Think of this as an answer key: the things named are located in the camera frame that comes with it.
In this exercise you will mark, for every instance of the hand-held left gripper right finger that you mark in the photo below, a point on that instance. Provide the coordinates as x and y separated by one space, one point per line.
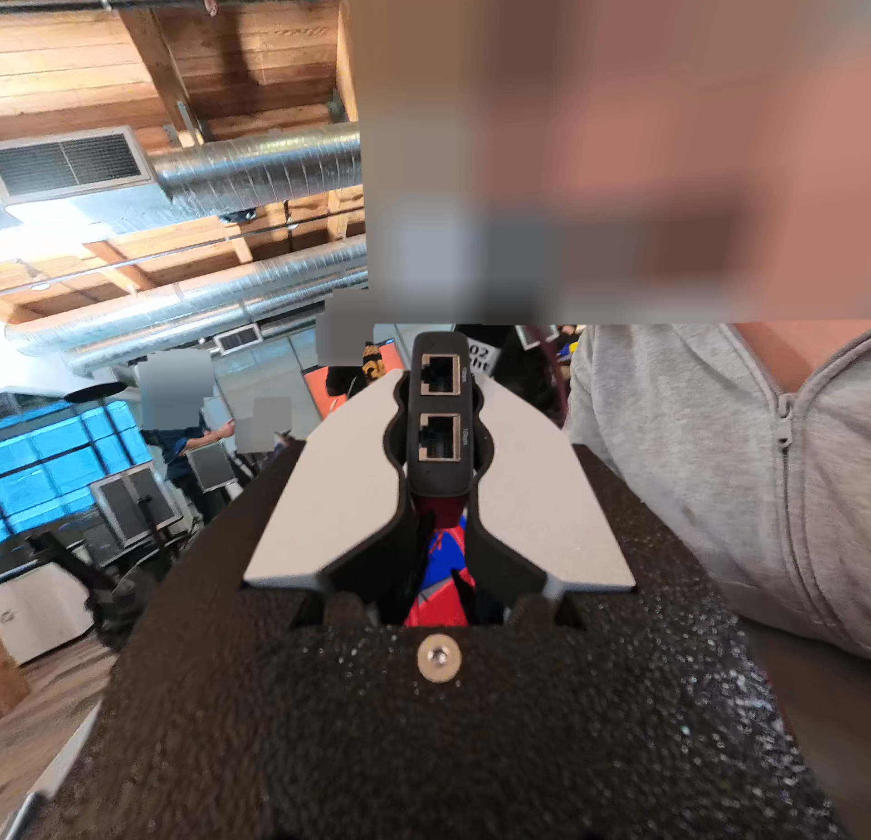
551 499

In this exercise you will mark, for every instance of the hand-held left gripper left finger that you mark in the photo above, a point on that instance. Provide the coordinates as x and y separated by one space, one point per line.
320 486

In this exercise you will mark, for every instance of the black ethernet adapter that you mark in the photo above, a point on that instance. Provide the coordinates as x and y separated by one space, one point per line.
442 404

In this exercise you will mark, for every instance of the orange screen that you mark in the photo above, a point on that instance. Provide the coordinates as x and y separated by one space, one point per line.
391 363

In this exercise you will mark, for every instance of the grey framed panel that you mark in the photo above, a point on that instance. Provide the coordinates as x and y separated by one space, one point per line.
211 467
133 506

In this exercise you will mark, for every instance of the person's grey hoodie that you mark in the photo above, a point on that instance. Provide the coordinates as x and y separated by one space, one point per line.
680 445

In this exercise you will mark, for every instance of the black round lamp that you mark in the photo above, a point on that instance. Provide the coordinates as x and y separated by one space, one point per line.
95 392

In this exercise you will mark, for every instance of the blue tinted window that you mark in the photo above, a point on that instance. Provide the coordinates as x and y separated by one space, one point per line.
61 465

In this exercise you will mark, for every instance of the thin metal conduit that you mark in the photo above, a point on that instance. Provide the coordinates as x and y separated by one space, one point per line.
170 251

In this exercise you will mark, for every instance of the white cabinet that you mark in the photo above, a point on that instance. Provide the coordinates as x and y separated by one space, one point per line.
41 615

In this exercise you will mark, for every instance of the metal air vent grille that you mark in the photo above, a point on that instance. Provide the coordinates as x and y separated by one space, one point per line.
68 166

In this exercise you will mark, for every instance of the small wall vent grille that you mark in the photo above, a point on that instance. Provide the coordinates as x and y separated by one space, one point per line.
238 338

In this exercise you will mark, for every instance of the thin silver air duct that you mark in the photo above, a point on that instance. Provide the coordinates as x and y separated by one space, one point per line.
190 340

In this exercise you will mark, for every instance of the long silver air duct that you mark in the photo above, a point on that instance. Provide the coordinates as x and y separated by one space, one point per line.
204 295

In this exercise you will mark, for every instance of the black security camera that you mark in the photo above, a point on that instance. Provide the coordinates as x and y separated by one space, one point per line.
238 216

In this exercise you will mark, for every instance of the silver ribbed air duct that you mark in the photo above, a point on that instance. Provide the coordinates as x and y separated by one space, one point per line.
258 169

